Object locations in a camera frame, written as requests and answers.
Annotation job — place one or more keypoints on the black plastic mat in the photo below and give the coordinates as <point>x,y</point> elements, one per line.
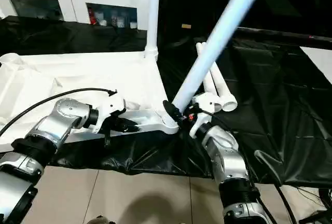
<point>290,130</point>

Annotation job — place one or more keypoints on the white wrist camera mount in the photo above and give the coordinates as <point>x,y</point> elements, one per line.
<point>111,104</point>
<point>205,102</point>

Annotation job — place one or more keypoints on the white plastic table leg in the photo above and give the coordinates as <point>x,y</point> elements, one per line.
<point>211,86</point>
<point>223,32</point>
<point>224,92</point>
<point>153,11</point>

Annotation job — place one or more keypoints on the dark metal rail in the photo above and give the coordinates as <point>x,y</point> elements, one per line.
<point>285,32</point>

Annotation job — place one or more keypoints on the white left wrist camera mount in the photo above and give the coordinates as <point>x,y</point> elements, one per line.
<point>111,104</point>

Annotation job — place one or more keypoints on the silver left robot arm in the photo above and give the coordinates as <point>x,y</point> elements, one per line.
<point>57,120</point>

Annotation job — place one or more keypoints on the small tan tag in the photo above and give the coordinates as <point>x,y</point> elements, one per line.
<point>186,26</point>

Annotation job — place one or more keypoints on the dark left robot foot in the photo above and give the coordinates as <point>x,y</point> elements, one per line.
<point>98,221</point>

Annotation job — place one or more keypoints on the white plastic table top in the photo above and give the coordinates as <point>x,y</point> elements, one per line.
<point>78,73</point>

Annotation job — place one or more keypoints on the small bottles behind glass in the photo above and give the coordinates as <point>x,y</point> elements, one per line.
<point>111,19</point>

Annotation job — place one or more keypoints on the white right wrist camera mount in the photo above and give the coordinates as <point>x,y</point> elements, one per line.
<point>205,102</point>

